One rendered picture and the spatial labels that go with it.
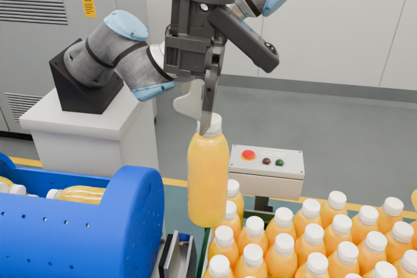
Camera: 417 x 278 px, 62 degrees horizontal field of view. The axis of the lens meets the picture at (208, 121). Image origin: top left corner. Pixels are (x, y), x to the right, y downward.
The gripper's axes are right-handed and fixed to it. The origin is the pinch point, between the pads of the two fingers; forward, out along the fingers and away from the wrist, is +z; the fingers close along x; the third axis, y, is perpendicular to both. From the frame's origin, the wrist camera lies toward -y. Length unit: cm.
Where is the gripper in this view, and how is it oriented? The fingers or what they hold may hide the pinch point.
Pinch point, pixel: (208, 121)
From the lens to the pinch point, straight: 55.9
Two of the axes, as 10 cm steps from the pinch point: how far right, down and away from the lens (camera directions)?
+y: -9.9, -1.5, 0.4
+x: -1.1, 4.6, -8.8
